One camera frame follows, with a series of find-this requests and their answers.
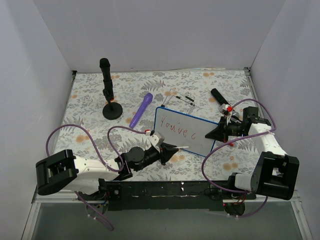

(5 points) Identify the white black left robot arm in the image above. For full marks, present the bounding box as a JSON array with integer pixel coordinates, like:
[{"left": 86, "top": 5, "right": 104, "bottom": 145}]
[{"left": 35, "top": 142, "right": 178, "bottom": 200}]

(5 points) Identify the blue framed whiteboard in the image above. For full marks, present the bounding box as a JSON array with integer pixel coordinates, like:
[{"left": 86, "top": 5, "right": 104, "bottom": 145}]
[{"left": 154, "top": 107, "right": 218, "bottom": 157}]

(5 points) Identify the black wire whiteboard stand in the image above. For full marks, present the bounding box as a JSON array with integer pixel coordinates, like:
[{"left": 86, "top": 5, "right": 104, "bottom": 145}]
[{"left": 161, "top": 89, "right": 196, "bottom": 114}]

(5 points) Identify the black microphone on stand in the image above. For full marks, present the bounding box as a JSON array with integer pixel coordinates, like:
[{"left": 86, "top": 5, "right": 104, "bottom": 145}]
[{"left": 99, "top": 58, "right": 114, "bottom": 101}]

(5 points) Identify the black round microphone stand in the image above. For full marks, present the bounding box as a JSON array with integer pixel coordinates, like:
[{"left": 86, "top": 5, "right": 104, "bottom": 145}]
[{"left": 102, "top": 100, "right": 123, "bottom": 120}]

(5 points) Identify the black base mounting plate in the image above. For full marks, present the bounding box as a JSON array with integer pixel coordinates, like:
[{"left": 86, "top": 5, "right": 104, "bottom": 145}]
[{"left": 77, "top": 180, "right": 257, "bottom": 213}]

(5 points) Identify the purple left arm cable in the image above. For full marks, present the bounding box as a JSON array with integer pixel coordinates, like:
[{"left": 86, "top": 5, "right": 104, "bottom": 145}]
[{"left": 46, "top": 124, "right": 152, "bottom": 231}]

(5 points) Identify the aluminium front rail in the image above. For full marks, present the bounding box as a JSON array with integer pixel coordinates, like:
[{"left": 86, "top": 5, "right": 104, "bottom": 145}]
[{"left": 32, "top": 181, "right": 301, "bottom": 203}]

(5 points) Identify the red white marker pen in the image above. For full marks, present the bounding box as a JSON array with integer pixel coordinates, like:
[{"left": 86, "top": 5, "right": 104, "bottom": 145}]
[{"left": 173, "top": 146, "right": 189, "bottom": 149}]

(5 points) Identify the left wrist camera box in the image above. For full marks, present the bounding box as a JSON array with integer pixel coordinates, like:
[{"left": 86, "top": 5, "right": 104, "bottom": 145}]
[{"left": 145, "top": 130, "right": 165, "bottom": 152}]

